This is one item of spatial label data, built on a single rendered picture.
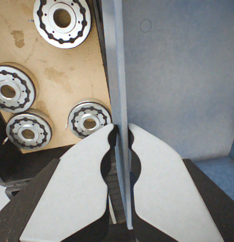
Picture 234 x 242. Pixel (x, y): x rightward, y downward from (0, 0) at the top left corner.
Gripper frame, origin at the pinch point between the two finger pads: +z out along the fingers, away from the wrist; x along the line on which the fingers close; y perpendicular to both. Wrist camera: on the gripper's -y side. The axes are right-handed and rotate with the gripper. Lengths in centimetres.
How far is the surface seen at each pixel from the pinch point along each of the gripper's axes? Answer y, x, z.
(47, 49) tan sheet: -1.9, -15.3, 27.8
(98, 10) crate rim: -8.0, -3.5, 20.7
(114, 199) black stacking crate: 48, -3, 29
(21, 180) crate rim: 24.2, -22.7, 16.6
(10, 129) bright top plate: 14.6, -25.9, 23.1
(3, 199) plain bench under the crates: 58, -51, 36
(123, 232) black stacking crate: 61, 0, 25
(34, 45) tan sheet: -2.6, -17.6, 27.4
